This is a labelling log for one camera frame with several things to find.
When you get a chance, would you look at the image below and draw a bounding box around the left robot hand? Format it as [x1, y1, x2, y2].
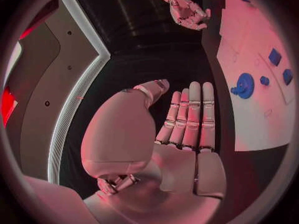
[80, 79, 228, 224]

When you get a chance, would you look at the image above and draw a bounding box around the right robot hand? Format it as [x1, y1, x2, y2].
[168, 0, 212, 31]

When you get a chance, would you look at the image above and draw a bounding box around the white task board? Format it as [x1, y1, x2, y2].
[215, 0, 296, 152]

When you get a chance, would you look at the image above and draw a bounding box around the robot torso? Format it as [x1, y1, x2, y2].
[4, 0, 112, 185]

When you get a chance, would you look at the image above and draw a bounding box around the blue gear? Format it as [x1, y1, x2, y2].
[230, 72, 256, 100]

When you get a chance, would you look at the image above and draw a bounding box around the blue block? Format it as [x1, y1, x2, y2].
[268, 48, 283, 67]

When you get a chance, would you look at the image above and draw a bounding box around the glowing light bar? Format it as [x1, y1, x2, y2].
[1, 86, 19, 128]

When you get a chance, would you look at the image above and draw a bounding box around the blue plug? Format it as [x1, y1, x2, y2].
[282, 69, 294, 86]

